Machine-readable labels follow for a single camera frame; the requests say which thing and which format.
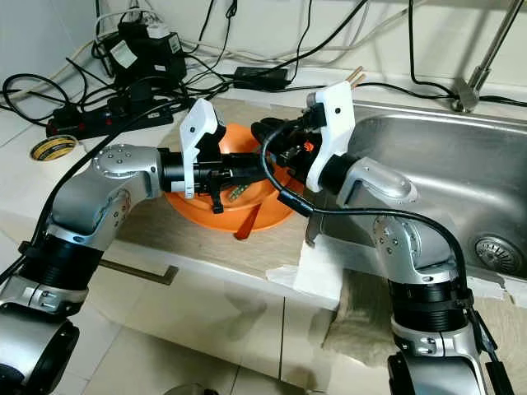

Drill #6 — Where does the stainless steel sink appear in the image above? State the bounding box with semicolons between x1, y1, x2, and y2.
305;103;527;281

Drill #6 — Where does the beige hanging towel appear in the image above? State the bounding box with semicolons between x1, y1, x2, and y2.
321;267;527;371

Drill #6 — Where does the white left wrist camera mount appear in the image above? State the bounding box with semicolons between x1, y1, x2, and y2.
179;97;225;201

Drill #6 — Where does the orange plastic bowl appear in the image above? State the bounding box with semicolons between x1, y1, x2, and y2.
169;123;301;207

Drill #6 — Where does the beige cloth counter mat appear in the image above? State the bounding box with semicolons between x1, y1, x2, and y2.
124;99;334;272

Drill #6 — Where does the white paper sheet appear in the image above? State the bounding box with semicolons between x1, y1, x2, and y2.
268;239;347;309

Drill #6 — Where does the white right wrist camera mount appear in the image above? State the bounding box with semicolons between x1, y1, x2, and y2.
305;80;357;193

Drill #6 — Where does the metal faucet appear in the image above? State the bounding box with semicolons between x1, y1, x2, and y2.
451;0;527;114

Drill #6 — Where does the metal sink drain strainer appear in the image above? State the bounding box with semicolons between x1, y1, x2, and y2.
473;235;526;277

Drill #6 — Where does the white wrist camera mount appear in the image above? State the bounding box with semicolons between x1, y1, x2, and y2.
305;80;357;193
179;97;225;201

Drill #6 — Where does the black battery charger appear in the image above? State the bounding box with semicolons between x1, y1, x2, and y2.
107;21;186;83

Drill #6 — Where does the wooden chopstick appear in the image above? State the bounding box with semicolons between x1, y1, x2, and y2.
231;71;360;202
233;66;367;202

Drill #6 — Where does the cream cabinet door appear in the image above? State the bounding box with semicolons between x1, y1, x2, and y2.
263;296;396;392
41;247;289;371

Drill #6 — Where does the black power strip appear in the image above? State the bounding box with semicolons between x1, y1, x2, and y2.
45;99;174;137

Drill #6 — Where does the black power adapter brick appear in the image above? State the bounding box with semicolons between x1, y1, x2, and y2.
232;66;289;90

